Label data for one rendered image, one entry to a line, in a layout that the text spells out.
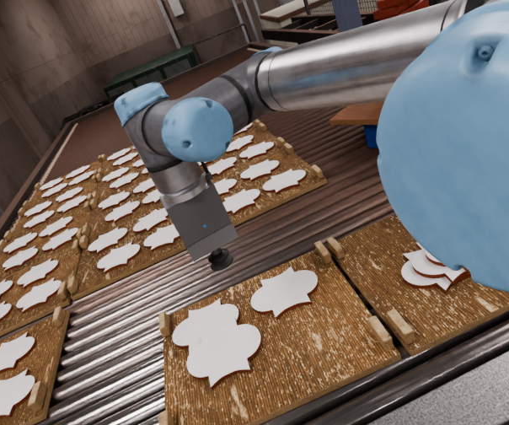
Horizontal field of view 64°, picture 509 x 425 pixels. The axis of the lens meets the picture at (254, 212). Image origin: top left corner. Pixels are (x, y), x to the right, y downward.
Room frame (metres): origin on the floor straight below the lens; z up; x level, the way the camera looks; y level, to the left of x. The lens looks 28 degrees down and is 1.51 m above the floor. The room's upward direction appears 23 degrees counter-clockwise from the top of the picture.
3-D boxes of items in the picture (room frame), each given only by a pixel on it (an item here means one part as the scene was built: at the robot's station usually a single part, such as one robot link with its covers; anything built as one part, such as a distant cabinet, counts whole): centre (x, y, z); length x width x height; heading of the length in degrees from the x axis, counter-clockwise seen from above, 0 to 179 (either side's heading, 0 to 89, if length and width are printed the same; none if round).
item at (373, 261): (0.62, -0.34, 0.93); 0.41 x 0.35 x 0.02; 93
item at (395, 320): (0.48, -0.15, 0.95); 0.06 x 0.02 x 0.03; 3
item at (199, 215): (0.62, 0.09, 1.23); 0.10 x 0.09 x 0.16; 11
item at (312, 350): (0.61, 0.08, 0.93); 0.41 x 0.35 x 0.02; 92
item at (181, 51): (9.16, 0.77, 0.37); 1.85 x 1.69 x 0.74; 88
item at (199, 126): (0.53, 0.02, 1.38); 0.11 x 0.11 x 0.08; 29
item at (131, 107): (0.61, 0.09, 1.38); 0.09 x 0.08 x 0.11; 29
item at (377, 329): (0.48, -0.12, 0.95); 0.06 x 0.02 x 0.03; 2
